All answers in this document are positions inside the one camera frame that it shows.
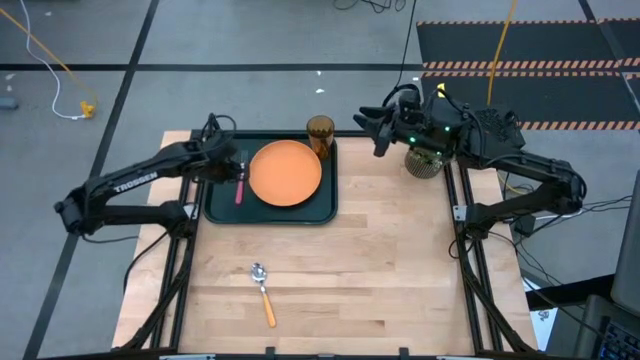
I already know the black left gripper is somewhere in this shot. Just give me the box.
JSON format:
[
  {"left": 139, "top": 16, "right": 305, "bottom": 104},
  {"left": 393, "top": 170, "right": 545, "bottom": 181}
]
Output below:
[{"left": 194, "top": 133, "right": 248, "bottom": 184}]

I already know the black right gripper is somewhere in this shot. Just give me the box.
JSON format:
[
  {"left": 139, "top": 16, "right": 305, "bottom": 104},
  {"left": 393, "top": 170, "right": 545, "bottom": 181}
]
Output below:
[{"left": 352, "top": 87, "right": 454, "bottom": 159}]

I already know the fork with pink handle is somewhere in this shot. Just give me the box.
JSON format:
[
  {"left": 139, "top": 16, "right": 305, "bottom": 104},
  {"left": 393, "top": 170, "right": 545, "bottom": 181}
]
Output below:
[{"left": 234, "top": 148, "right": 250, "bottom": 206}]

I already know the orange plate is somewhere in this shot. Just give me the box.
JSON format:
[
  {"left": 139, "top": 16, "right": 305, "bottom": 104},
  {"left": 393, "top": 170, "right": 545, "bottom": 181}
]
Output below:
[{"left": 248, "top": 139, "right": 324, "bottom": 208}]

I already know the amber faceted plastic cup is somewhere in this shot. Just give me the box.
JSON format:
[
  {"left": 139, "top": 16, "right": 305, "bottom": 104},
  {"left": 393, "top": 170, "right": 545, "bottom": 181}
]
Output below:
[{"left": 306, "top": 114, "right": 336, "bottom": 161}]

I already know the spoon with orange handle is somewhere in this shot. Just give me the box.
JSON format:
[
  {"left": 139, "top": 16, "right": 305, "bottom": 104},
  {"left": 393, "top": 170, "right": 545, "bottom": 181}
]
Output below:
[{"left": 250, "top": 262, "right": 278, "bottom": 329}]

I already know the dark green tray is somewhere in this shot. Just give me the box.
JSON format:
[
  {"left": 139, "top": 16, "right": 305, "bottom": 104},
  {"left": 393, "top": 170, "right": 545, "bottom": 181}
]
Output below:
[{"left": 203, "top": 130, "right": 340, "bottom": 226}]

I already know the potted plant in striped pot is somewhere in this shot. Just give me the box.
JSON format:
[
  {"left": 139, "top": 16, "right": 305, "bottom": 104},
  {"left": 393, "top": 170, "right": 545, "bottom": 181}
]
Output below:
[{"left": 403, "top": 147, "right": 446, "bottom": 180}]

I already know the black orange-striped floor mat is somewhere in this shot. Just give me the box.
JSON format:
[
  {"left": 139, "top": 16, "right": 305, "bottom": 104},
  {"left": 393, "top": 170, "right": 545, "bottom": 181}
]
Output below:
[{"left": 416, "top": 18, "right": 640, "bottom": 132}]

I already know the grey monitor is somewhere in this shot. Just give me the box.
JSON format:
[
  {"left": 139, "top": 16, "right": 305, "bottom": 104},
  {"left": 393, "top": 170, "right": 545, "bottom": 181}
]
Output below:
[{"left": 610, "top": 169, "right": 640, "bottom": 317}]

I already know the black keyboard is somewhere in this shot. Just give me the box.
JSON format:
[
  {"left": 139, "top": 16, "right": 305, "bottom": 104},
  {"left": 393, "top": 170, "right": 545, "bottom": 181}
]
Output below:
[{"left": 597, "top": 319, "right": 640, "bottom": 360}]

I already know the black aluminium table frame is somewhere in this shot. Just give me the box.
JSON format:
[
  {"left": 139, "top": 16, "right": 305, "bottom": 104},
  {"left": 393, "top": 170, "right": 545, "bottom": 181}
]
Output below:
[{"left": 112, "top": 112, "right": 539, "bottom": 360}]

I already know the black cable with coil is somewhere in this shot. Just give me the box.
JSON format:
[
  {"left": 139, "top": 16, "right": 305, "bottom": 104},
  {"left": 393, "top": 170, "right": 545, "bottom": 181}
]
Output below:
[{"left": 382, "top": 0, "right": 422, "bottom": 109}]

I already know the black floor cable tangle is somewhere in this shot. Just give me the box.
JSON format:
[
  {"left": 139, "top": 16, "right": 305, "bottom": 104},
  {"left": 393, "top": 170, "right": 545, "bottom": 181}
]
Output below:
[{"left": 333, "top": 0, "right": 407, "bottom": 15}]

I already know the yellow hanging cable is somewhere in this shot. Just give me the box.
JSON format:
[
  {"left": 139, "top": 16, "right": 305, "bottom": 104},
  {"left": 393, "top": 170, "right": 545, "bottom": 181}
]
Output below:
[{"left": 487, "top": 0, "right": 519, "bottom": 106}]

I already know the yellow floor cable with connector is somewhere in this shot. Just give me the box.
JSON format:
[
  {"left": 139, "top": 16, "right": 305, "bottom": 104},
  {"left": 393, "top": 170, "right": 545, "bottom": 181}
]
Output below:
[{"left": 0, "top": 7, "right": 99, "bottom": 120}]

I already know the white floor cable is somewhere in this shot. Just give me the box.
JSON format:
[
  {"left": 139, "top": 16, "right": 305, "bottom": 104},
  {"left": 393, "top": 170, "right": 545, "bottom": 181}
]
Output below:
[{"left": 18, "top": 0, "right": 87, "bottom": 121}]

